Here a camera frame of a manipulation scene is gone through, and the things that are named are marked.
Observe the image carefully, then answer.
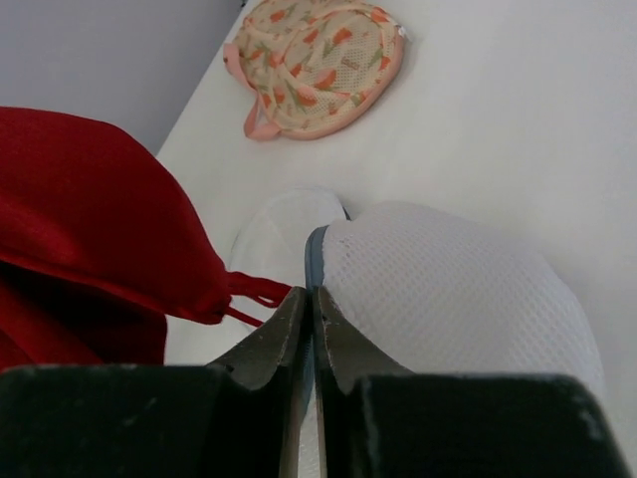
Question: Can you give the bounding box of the pink floral mesh laundry bag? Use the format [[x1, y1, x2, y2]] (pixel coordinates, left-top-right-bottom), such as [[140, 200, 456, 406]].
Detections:
[[223, 1, 405, 140]]

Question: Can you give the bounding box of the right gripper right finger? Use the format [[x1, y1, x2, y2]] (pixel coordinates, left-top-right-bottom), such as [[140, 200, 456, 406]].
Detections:
[[313, 288, 630, 477]]

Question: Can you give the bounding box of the clear plastic dome insert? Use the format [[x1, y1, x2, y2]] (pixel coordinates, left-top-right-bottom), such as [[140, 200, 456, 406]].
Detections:
[[230, 189, 604, 477]]

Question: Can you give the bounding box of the red bra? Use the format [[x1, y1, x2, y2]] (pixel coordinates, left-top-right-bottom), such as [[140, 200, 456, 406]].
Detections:
[[1, 107, 289, 369]]

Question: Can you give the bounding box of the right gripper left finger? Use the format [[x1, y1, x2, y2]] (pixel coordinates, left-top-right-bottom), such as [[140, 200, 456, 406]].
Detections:
[[1, 288, 307, 477]]

